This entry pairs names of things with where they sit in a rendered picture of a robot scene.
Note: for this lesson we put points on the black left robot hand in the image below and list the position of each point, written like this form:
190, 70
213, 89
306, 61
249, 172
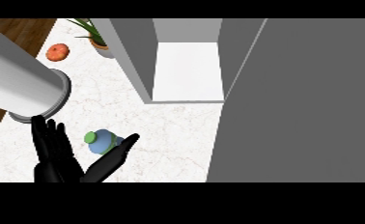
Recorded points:
57, 166

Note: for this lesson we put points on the blue water bottle green cap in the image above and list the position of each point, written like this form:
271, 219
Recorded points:
101, 142

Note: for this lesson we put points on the grey cabinet white shelf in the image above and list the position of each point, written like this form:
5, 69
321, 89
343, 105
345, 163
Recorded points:
188, 70

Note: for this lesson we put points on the white cylinder with grey base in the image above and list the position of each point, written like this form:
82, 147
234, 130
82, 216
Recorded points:
26, 83

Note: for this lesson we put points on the orange round fruit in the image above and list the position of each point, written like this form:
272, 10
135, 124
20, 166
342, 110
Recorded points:
58, 52

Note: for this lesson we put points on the green potted plant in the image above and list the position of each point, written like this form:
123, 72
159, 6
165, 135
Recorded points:
100, 42

